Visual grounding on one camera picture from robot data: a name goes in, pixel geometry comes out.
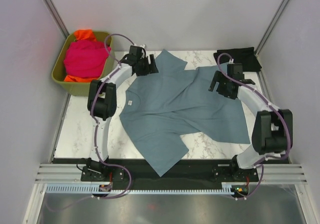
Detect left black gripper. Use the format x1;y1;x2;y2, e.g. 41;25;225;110
136;54;159;77

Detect blue-grey t-shirt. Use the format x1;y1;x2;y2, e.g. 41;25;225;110
119;50;250;176

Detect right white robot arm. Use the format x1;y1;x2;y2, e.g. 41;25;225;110
209;71;293;181

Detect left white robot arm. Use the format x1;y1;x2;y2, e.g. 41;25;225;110
82;54;159;181

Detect folded black t-shirt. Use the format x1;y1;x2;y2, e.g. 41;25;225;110
213;47;262;73

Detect magenta t-shirt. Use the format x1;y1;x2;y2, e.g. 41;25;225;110
63;39;111;83

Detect orange t-shirt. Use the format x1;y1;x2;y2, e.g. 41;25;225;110
63;28;100;83

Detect olive green plastic bin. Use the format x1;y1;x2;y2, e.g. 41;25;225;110
51;30;115;97

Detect right aluminium frame post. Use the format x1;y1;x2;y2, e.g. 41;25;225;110
253;0;301;57

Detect aluminium frame post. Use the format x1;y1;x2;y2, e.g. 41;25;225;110
43;0;70;38
253;0;301;57

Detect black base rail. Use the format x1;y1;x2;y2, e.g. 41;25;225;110
52;157;291;191

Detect left aluminium frame post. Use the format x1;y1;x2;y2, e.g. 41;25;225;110
43;0;70;38

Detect white slotted cable duct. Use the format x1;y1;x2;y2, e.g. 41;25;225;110
45;183;250;198

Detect aluminium extrusion rail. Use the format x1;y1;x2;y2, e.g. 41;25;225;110
35;163;307;185

